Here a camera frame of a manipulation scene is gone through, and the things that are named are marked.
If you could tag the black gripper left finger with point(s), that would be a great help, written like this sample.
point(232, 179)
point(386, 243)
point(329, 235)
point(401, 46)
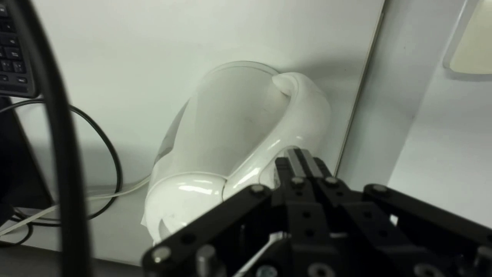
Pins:
point(229, 241)

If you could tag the white electric kettle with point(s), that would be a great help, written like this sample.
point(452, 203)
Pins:
point(240, 119)

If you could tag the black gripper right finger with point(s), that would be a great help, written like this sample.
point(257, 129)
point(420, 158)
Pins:
point(375, 232)

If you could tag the black keyboard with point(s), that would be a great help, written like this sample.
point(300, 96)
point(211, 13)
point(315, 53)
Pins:
point(15, 73)

